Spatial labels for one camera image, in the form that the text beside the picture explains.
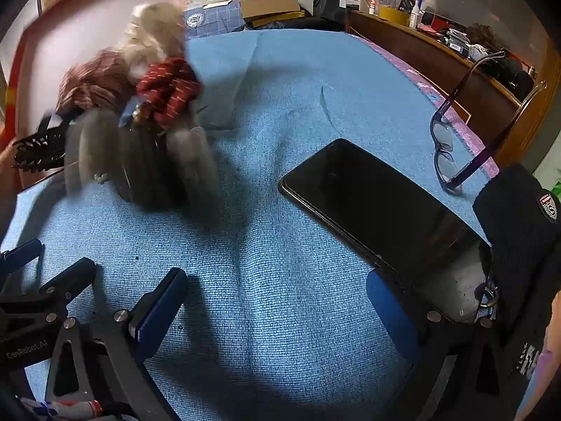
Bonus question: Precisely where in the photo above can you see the black knit cloth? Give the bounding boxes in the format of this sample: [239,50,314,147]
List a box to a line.
[472,163,561,387]

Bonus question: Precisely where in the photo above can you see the black bag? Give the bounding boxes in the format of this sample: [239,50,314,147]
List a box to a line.
[312,0,351,20]

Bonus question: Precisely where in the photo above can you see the black hair claw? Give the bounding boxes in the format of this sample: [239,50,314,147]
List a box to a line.
[12,114,80,172]

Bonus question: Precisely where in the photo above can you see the cardboard box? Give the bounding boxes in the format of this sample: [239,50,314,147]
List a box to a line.
[239,0,305,29]

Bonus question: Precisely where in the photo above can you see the plaid scrunchie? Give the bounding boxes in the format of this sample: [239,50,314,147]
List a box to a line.
[57,50,136,112]

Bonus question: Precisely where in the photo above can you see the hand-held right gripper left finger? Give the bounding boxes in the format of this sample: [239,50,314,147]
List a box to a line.
[44,267,189,421]

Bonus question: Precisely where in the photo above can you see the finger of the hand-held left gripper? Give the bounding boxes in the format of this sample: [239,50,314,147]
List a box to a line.
[0,240,45,275]
[0,258,97,316]

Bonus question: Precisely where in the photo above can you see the red striped scrunchie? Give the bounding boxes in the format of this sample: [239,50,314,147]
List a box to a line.
[134,57,203,134]

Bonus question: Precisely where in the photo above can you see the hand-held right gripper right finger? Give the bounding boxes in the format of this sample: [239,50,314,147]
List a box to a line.
[366,267,505,421]

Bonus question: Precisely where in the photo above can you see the purple eyeglasses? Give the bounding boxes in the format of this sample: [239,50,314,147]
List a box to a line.
[430,50,548,196]

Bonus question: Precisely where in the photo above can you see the beige furry scrunchie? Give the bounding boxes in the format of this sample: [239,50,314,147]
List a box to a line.
[120,2,187,84]

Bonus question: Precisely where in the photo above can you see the wooden cabinet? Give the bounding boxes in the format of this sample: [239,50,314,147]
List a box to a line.
[346,9,548,167]

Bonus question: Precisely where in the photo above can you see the printed cloth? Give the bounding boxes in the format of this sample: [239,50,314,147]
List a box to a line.
[18,397,132,421]

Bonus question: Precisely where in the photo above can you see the grey furry scrunchie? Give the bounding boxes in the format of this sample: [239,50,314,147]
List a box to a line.
[63,107,222,220]

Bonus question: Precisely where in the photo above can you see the red box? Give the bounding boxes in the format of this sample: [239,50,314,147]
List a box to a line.
[0,0,187,185]

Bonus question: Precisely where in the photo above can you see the blue plaid pillow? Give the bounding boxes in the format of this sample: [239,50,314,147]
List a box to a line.
[182,0,246,40]

